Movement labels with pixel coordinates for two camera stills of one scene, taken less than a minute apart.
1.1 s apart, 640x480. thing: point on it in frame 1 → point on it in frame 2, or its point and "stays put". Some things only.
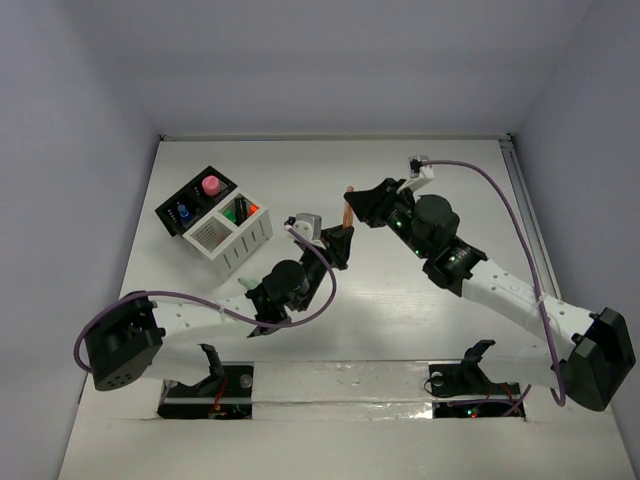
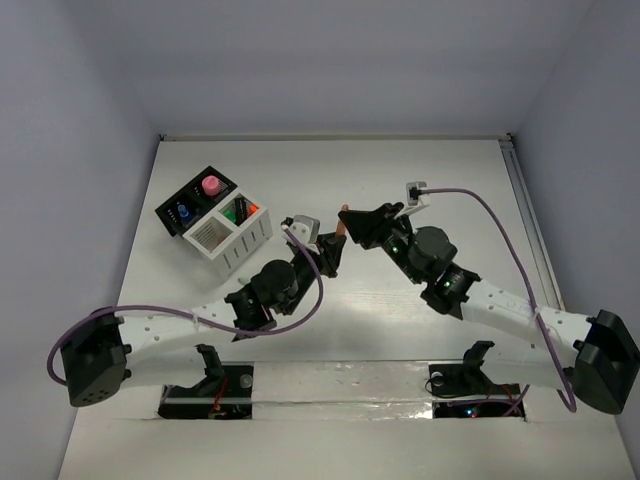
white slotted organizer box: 233,232 stays put
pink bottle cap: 211,185 stays put
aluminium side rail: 547,280 stays put
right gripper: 371,205 → 368,229
